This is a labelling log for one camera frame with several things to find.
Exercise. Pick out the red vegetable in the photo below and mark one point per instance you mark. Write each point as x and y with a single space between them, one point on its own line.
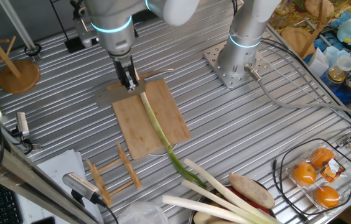
246 201

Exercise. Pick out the glass flask with yellow liquid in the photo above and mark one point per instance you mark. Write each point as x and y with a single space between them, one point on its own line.
338 73

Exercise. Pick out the wooden cutting board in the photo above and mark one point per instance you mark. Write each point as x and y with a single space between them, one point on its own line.
144 130

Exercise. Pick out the metal camera mount clamp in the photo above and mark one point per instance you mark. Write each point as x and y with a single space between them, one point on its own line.
27 144

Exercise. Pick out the clear plastic bag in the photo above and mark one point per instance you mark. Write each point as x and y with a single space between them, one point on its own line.
141 214

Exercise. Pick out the metal bowl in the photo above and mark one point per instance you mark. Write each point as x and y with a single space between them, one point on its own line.
191 217

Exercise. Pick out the aluminium frame beam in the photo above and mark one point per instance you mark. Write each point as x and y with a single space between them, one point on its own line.
23 174

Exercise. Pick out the wooden mug tree stand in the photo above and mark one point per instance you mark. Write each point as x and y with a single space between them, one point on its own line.
297 40
18 76

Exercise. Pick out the white paper sheets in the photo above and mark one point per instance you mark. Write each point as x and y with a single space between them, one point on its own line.
60 161

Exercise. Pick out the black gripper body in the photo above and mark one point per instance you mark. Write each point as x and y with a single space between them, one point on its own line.
124 68

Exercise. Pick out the wooden knife rack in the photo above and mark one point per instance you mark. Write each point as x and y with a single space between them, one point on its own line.
129 168

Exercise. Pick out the clear glass bottle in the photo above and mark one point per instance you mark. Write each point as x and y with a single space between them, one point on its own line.
279 12

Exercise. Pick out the round woven wooden item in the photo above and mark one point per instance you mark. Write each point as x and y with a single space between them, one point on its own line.
317 6

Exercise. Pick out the blue cloth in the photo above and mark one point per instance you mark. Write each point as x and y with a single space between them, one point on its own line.
346 93

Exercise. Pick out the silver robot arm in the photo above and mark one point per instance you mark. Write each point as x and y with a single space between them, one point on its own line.
244 28

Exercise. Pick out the small silver camera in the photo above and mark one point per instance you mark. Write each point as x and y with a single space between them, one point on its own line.
22 123

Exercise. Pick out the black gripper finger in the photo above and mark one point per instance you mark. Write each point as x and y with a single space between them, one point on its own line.
133 81
125 83

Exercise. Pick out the white paper box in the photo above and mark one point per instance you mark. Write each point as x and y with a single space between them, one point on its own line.
317 63

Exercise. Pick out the steel cleaver knife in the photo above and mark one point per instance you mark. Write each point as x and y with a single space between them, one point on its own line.
116 95

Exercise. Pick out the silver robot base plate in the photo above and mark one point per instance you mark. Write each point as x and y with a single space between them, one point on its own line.
216 59

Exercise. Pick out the pale potato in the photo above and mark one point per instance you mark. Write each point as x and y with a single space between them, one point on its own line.
205 219

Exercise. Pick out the orange label sticker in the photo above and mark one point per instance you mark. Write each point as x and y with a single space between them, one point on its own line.
332 170

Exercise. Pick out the orange fruit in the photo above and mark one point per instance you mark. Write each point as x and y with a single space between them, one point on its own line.
303 173
326 196
322 157

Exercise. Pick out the black stand with thin rod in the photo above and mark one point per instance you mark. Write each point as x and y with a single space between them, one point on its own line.
73 46

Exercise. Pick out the brown sweet potato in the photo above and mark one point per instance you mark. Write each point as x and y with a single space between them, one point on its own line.
251 191

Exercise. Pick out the long scallion with green top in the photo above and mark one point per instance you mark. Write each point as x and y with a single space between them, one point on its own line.
160 130

